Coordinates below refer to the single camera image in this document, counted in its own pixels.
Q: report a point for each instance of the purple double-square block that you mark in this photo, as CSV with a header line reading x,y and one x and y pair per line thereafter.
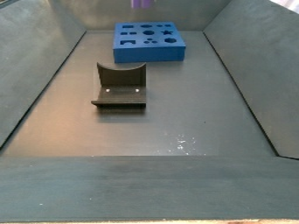
x,y
142,4

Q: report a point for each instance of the black curved holder stand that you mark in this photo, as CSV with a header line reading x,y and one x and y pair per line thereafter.
x,y
122,86

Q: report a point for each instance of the blue shape-sorter block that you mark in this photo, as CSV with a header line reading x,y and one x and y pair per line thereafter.
x,y
148,42

